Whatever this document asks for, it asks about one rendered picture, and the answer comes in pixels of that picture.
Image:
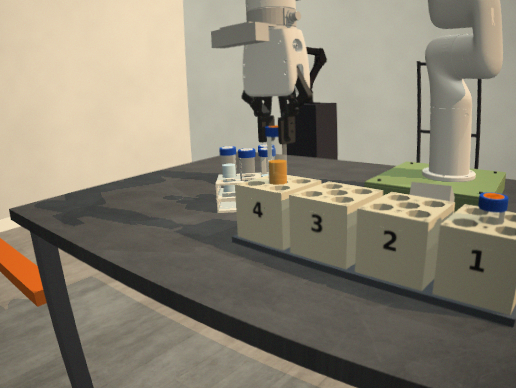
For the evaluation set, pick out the cream tube rack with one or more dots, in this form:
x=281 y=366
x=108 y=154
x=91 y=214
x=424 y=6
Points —
x=226 y=203

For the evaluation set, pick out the cream bucket adapter with holes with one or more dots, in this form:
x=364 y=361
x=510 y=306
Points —
x=323 y=221
x=398 y=245
x=263 y=209
x=477 y=265

